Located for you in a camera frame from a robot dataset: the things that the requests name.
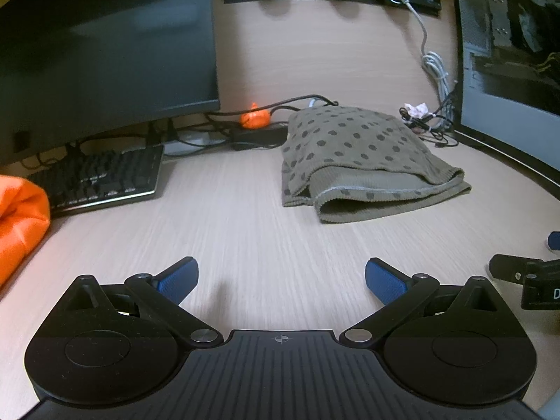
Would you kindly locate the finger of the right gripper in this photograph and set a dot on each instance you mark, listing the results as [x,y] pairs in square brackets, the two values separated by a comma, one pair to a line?
[516,269]
[553,241]

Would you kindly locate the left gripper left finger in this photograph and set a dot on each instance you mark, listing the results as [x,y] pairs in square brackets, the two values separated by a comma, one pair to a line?
[109,345]

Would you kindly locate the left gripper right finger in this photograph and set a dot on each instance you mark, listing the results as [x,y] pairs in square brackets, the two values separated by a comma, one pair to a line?
[455,345]

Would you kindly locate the olive polka dot sweater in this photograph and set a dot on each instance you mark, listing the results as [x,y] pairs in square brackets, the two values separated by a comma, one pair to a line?
[352,164]

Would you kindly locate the orange fabric bag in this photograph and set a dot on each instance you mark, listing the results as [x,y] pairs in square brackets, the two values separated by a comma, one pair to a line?
[25,219]

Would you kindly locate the black keyboard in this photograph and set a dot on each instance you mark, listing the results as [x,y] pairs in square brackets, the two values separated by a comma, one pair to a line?
[93,182]

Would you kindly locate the crumpled white paper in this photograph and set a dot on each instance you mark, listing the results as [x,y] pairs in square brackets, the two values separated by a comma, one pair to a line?
[417,111]

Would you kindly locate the black computer tower case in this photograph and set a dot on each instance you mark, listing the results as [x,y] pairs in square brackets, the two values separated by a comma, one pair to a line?
[507,95]

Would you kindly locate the orange pumpkin figurine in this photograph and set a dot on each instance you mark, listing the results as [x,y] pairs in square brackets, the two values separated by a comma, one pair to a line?
[255,119]

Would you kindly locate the black computer monitor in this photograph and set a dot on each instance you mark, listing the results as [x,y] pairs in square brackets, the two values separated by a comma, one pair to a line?
[75,68]

